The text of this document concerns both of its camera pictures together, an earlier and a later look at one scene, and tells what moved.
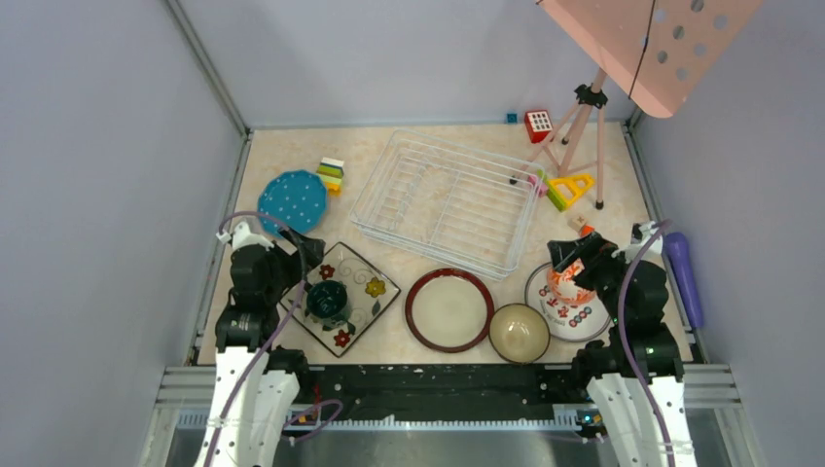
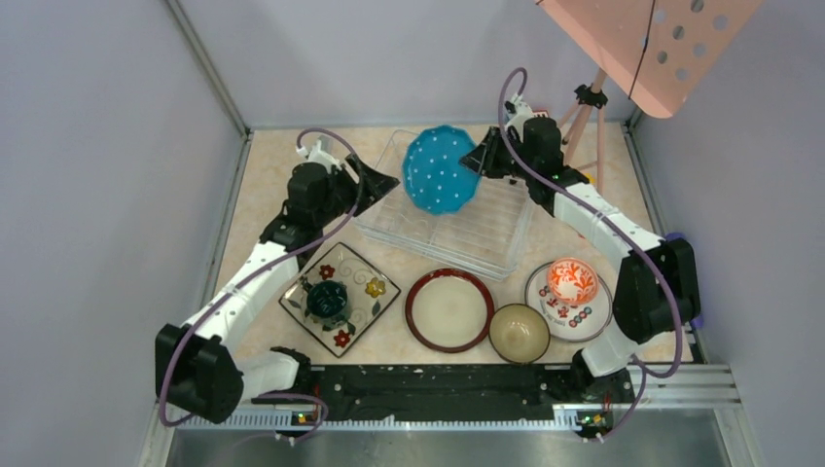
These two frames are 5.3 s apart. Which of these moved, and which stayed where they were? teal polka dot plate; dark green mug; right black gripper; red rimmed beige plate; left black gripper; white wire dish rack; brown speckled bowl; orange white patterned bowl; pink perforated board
Moved: teal polka dot plate; right black gripper; left black gripper
Stayed: brown speckled bowl; dark green mug; orange white patterned bowl; white wire dish rack; pink perforated board; red rimmed beige plate
